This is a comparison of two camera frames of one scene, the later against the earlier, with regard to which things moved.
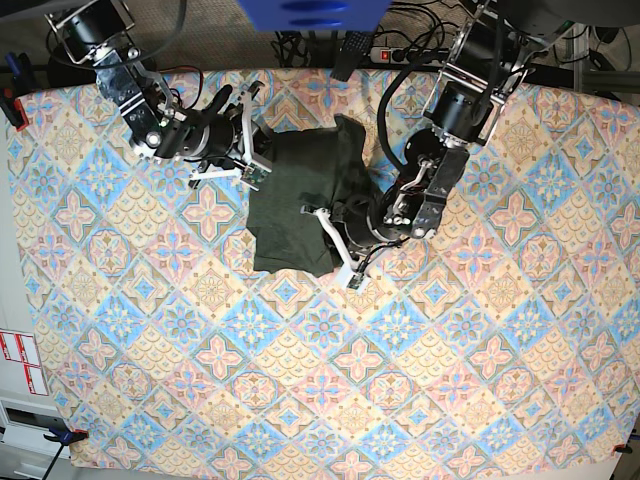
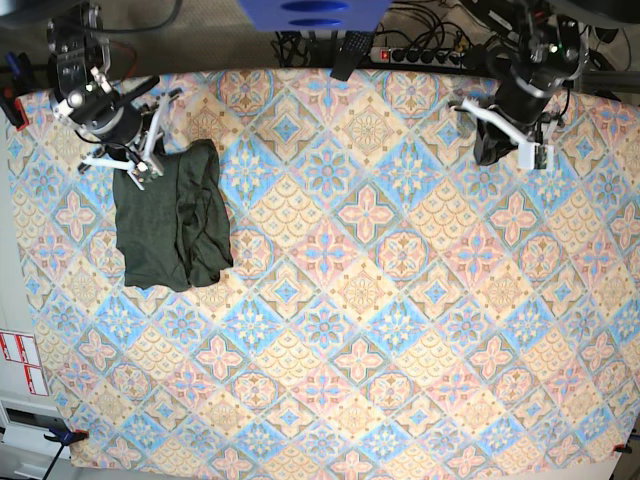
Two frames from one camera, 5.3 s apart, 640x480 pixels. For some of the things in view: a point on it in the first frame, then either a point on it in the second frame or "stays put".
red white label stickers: [21, 348] stays put
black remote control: [353, 52] stays put
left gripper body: [224, 137] to [113, 120]
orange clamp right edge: [622, 448] stays put
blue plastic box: [315, 15] stays put
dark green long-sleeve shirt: [312, 169] to [172, 233]
